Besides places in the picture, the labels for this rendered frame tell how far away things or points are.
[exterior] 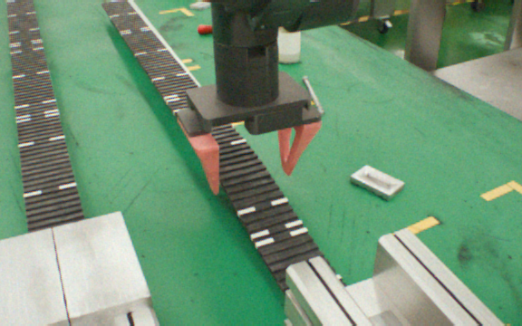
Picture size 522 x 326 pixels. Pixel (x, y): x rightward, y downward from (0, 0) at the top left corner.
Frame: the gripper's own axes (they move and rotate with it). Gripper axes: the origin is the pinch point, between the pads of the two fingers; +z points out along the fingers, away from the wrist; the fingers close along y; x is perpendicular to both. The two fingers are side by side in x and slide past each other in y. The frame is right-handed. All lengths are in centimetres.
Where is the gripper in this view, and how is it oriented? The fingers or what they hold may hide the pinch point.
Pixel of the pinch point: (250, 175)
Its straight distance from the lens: 55.7
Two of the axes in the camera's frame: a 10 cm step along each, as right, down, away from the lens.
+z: 0.2, 8.4, 5.5
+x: -3.8, -5.0, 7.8
